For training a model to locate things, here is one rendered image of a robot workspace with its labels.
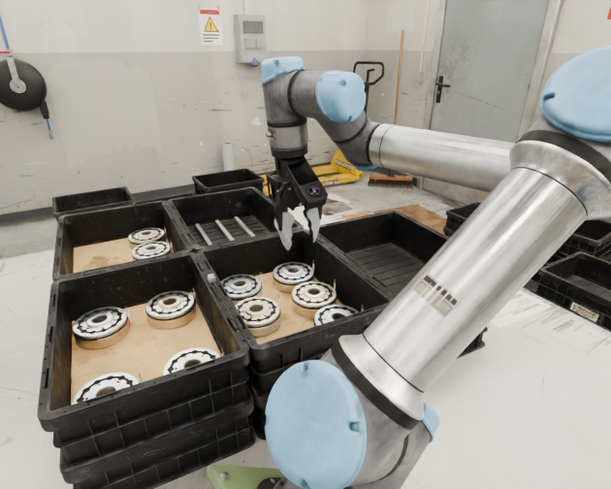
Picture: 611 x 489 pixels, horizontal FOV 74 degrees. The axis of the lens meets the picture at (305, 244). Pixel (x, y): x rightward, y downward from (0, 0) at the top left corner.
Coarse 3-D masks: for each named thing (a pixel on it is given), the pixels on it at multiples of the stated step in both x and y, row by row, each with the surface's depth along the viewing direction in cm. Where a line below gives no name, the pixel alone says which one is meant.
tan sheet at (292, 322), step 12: (264, 276) 105; (264, 288) 100; (276, 300) 95; (288, 300) 95; (288, 312) 91; (288, 324) 87; (300, 324) 87; (312, 324) 87; (264, 336) 84; (276, 336) 84
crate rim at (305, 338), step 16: (256, 240) 102; (320, 240) 102; (336, 256) 94; (208, 272) 87; (352, 272) 88; (224, 288) 81; (384, 304) 77; (336, 320) 72; (352, 320) 72; (368, 320) 74; (288, 336) 68; (304, 336) 68; (320, 336) 70; (256, 352) 65; (272, 352) 66
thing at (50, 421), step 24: (144, 264) 90; (48, 312) 74; (48, 336) 68; (240, 336) 68; (48, 360) 63; (216, 360) 63; (240, 360) 64; (48, 384) 58; (144, 384) 58; (168, 384) 59; (192, 384) 61; (48, 408) 55; (72, 408) 54; (96, 408) 56; (120, 408) 57; (48, 432) 54
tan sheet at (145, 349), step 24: (144, 312) 91; (72, 336) 84; (144, 336) 84; (168, 336) 84; (192, 336) 84; (72, 360) 77; (96, 360) 77; (120, 360) 77; (144, 360) 77; (168, 360) 77; (72, 384) 72
